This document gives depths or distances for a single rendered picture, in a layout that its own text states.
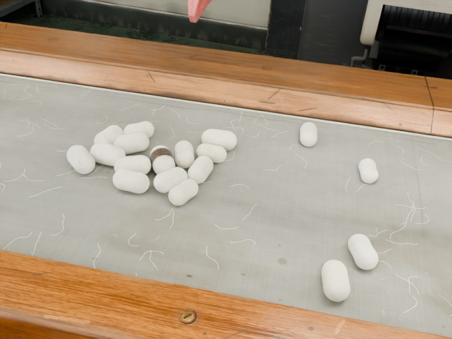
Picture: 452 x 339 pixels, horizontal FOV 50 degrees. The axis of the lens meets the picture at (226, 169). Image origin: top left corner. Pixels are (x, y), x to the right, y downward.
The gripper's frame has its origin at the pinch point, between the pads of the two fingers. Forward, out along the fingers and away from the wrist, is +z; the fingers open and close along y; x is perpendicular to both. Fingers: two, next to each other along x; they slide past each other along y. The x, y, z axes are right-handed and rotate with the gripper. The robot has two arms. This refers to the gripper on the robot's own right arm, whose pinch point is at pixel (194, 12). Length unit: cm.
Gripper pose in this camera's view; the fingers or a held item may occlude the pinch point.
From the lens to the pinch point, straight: 55.6
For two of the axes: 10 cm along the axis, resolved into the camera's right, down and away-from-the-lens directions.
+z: -1.9, 9.6, -2.1
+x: 1.0, 2.3, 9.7
